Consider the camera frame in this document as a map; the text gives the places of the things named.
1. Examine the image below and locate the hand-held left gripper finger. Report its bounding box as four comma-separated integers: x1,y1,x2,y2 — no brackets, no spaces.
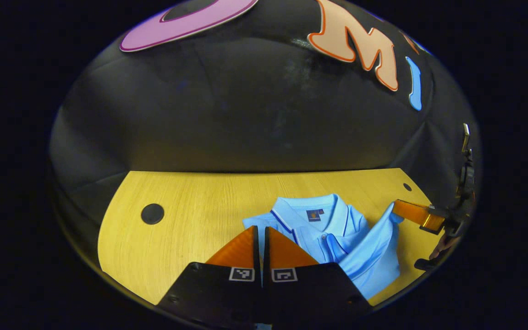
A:
263,226,374,328
156,225,264,328

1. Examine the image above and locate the light blue T-shirt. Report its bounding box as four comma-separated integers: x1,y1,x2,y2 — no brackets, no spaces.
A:
242,193,404,301

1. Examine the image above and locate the large black round table cap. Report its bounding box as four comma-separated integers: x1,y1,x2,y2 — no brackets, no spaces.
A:
141,203,165,225

